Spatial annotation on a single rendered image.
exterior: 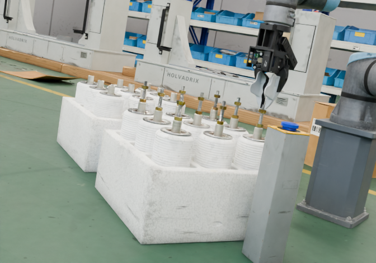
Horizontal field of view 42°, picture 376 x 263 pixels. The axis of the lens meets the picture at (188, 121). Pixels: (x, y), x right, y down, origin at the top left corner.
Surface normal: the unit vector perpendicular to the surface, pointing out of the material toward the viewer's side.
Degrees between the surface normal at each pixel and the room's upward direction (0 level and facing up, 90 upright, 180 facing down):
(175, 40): 90
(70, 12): 90
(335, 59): 90
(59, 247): 0
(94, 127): 90
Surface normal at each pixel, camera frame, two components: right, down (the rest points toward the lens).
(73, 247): 0.18, -0.97
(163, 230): 0.43, 0.22
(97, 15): -0.59, 0.03
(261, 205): -0.88, -0.08
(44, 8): 0.79, 0.23
